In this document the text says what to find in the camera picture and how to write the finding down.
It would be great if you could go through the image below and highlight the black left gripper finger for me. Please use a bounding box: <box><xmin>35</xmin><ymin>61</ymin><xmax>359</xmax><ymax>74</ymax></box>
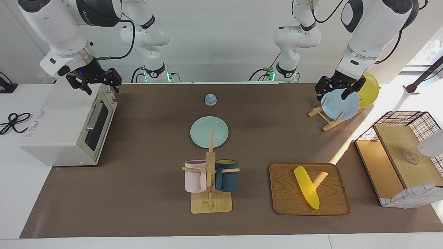
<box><xmin>342</xmin><ymin>77</ymin><xmax>367</xmax><ymax>101</ymax></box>
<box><xmin>314</xmin><ymin>76</ymin><xmax>328</xmax><ymax>102</ymax></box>

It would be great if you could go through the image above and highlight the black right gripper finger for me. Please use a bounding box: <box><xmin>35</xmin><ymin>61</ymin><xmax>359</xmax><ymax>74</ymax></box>
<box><xmin>66</xmin><ymin>73</ymin><xmax>95</xmax><ymax>96</ymax></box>
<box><xmin>106</xmin><ymin>67</ymin><xmax>123</xmax><ymax>93</ymax></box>

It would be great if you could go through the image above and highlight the glass oven door with handle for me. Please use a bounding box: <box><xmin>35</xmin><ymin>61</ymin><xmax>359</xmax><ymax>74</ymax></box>
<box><xmin>78</xmin><ymin>91</ymin><xmax>118</xmax><ymax>164</ymax></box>

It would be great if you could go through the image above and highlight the yellow corn cob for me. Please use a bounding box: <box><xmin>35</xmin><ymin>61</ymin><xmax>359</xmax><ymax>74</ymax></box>
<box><xmin>294</xmin><ymin>166</ymin><xmax>320</xmax><ymax>210</ymax></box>

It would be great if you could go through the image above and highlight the mint green plate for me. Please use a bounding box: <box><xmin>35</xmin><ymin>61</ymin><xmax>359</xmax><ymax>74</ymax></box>
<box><xmin>190</xmin><ymin>116</ymin><xmax>229</xmax><ymax>149</ymax></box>

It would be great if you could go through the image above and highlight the white toaster oven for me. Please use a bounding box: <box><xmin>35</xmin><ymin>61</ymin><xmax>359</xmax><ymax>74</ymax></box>
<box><xmin>20</xmin><ymin>78</ymin><xmax>118</xmax><ymax>167</ymax></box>

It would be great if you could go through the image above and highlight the yellow plate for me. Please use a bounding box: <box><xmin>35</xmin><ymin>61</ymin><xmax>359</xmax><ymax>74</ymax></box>
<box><xmin>355</xmin><ymin>72</ymin><xmax>380</xmax><ymax>109</ymax></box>

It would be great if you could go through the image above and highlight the light blue plate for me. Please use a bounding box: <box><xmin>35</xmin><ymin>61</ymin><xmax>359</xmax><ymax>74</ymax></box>
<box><xmin>320</xmin><ymin>88</ymin><xmax>360</xmax><ymax>121</ymax></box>

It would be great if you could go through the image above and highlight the wooden plate rack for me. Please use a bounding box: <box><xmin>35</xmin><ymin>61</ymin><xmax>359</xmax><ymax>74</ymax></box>
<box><xmin>308</xmin><ymin>98</ymin><xmax>364</xmax><ymax>132</ymax></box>

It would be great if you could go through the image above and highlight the wide light wooden board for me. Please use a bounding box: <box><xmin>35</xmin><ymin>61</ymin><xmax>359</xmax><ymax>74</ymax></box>
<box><xmin>374</xmin><ymin>124</ymin><xmax>443</xmax><ymax>189</ymax></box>

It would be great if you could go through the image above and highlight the black metal pole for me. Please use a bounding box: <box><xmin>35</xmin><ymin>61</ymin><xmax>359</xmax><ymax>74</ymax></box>
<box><xmin>403</xmin><ymin>55</ymin><xmax>443</xmax><ymax>94</ymax></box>

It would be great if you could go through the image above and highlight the black table clamp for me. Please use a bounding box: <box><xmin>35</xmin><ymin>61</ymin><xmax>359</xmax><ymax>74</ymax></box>
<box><xmin>0</xmin><ymin>72</ymin><xmax>18</xmax><ymax>94</ymax></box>

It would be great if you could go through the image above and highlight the narrow wooden board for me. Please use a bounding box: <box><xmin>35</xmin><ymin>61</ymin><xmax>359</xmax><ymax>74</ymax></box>
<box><xmin>355</xmin><ymin>140</ymin><xmax>405</xmax><ymax>199</ymax></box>

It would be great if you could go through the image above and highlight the bright window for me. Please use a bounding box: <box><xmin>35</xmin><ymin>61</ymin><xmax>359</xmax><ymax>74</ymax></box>
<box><xmin>401</xmin><ymin>28</ymin><xmax>443</xmax><ymax>75</ymax></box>

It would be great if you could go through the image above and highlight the brown table mat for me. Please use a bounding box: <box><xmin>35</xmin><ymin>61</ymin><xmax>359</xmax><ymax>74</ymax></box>
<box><xmin>20</xmin><ymin>83</ymin><xmax>443</xmax><ymax>239</ymax></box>

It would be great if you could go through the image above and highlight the small clear glass dish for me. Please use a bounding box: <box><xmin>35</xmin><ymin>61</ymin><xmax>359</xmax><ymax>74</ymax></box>
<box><xmin>403</xmin><ymin>150</ymin><xmax>420</xmax><ymax>165</ymax></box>

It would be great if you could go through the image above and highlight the white rounded cylinder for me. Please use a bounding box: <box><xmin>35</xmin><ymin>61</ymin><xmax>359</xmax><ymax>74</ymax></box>
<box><xmin>417</xmin><ymin>130</ymin><xmax>443</xmax><ymax>158</ymax></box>

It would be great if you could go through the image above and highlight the brown wooden tray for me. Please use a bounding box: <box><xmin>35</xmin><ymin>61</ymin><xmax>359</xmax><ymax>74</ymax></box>
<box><xmin>269</xmin><ymin>163</ymin><xmax>351</xmax><ymax>216</ymax></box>

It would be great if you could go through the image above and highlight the pink mug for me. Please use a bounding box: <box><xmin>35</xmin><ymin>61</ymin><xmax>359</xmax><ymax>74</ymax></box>
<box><xmin>184</xmin><ymin>160</ymin><xmax>208</xmax><ymax>193</ymax></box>

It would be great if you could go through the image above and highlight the dark teal mug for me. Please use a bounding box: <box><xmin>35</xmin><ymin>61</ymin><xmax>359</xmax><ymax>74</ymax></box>
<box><xmin>215</xmin><ymin>159</ymin><xmax>239</xmax><ymax>192</ymax></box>

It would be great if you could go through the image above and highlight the wooden mug rack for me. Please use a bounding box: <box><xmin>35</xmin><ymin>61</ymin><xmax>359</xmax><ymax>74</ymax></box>
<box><xmin>182</xmin><ymin>131</ymin><xmax>240</xmax><ymax>214</ymax></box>

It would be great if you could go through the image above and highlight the black right base cable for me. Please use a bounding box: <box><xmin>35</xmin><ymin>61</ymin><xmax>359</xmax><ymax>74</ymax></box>
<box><xmin>131</xmin><ymin>67</ymin><xmax>146</xmax><ymax>83</ymax></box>

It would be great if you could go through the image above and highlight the black base cable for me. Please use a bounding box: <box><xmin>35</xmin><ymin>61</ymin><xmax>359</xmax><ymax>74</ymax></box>
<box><xmin>248</xmin><ymin>52</ymin><xmax>281</xmax><ymax>82</ymax></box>
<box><xmin>131</xmin><ymin>67</ymin><xmax>146</xmax><ymax>83</ymax></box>

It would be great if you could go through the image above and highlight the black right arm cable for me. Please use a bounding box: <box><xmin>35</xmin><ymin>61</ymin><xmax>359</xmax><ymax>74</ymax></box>
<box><xmin>96</xmin><ymin>19</ymin><xmax>136</xmax><ymax>60</ymax></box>

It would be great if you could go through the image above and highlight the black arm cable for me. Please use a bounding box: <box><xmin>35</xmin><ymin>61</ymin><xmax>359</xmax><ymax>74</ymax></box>
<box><xmin>96</xmin><ymin>19</ymin><xmax>136</xmax><ymax>60</ymax></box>
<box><xmin>292</xmin><ymin>0</ymin><xmax>428</xmax><ymax>64</ymax></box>

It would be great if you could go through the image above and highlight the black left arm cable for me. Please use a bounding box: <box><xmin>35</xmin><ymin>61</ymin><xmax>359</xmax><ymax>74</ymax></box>
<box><xmin>292</xmin><ymin>0</ymin><xmax>428</xmax><ymax>64</ymax></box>

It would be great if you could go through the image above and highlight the black left base cable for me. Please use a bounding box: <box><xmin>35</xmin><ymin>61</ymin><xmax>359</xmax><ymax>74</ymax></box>
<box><xmin>248</xmin><ymin>52</ymin><xmax>281</xmax><ymax>82</ymax></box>

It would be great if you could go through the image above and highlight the coiled black cable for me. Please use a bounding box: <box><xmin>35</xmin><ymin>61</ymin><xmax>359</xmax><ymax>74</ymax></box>
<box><xmin>0</xmin><ymin>112</ymin><xmax>33</xmax><ymax>135</ymax></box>

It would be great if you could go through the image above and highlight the black wire basket cloth liner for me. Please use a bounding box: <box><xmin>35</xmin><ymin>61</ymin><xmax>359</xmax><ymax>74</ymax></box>
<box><xmin>355</xmin><ymin>111</ymin><xmax>443</xmax><ymax>209</ymax></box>

